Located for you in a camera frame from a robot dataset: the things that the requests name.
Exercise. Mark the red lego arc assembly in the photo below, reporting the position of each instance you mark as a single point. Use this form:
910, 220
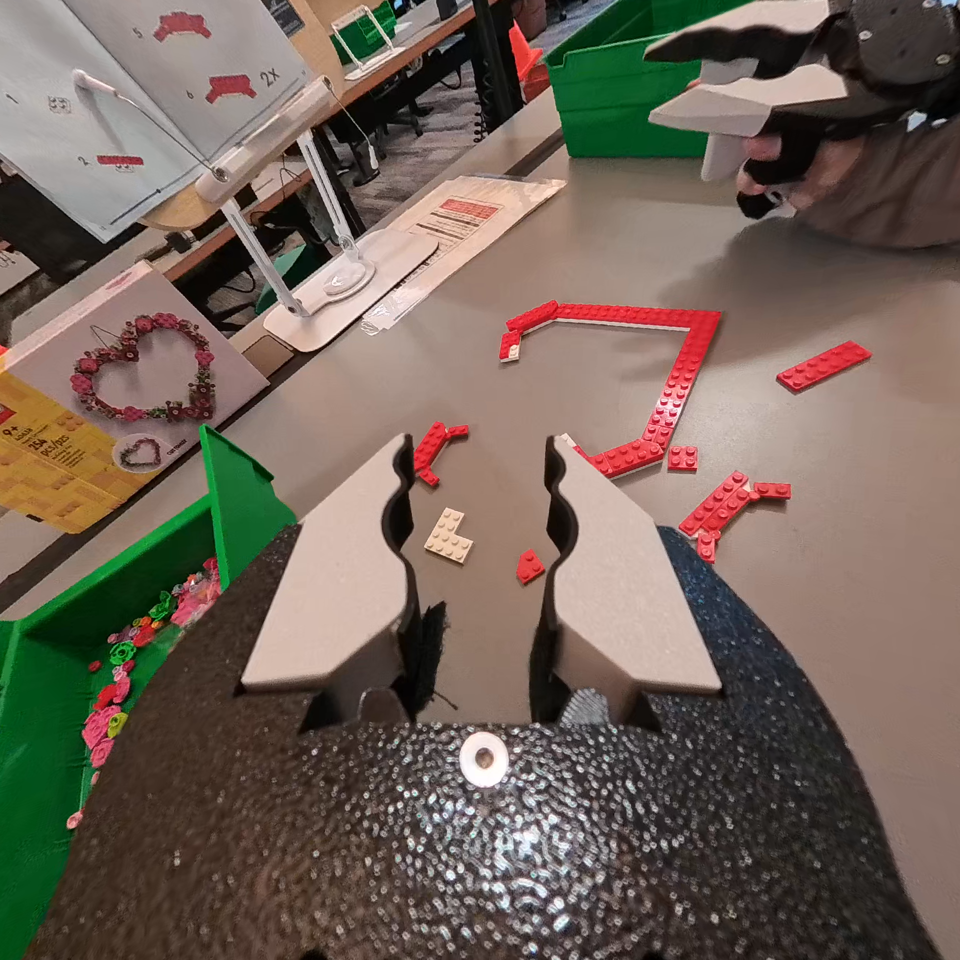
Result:
724, 506
435, 450

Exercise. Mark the pile of lego flower pieces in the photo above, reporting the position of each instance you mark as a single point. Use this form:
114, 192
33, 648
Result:
112, 720

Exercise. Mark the white book stand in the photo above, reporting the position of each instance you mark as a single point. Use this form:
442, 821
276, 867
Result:
352, 285

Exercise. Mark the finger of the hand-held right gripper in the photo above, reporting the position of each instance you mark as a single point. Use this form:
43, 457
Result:
757, 105
735, 49

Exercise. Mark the large green plastic bin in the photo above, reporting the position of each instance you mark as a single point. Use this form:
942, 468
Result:
622, 90

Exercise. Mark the white lego corner plate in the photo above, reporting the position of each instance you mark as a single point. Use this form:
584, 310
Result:
446, 534

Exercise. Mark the lego instruction booklet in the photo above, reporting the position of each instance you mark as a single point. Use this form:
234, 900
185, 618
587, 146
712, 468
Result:
150, 82

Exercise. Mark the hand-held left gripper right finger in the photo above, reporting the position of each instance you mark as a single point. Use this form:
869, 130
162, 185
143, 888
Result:
622, 592

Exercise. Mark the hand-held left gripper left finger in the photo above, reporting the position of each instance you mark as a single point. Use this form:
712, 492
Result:
337, 592

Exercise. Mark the person's right forearm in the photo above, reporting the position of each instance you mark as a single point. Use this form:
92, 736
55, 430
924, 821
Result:
915, 187

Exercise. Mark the clear acrylic stand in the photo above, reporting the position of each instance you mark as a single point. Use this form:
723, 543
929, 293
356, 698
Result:
367, 56

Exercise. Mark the green bin with flower pieces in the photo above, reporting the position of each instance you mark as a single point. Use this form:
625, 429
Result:
45, 675

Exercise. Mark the small red lego wedge plate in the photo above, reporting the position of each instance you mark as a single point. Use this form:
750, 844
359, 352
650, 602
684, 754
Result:
531, 566

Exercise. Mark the orange traffic cone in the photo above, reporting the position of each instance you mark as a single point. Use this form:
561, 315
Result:
525, 60

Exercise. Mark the person's right hand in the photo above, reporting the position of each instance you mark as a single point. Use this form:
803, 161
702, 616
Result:
829, 180

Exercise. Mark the long red lego plate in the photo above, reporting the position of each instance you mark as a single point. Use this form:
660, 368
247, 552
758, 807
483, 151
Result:
823, 366

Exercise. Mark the long background desk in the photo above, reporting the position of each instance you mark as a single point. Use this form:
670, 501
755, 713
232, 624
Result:
431, 41

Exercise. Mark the wooden book rest board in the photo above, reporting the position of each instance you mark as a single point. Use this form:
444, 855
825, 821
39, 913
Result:
176, 214

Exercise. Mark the lego set box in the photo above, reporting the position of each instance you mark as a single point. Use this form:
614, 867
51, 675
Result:
135, 360

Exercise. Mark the small square red lego plate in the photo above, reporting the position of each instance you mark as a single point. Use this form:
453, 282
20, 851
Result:
682, 458

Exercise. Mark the red lego heart frame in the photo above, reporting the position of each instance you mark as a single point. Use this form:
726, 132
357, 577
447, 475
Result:
679, 390

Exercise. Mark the printed sheet in plastic sleeve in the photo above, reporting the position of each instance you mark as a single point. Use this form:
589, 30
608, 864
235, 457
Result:
480, 217

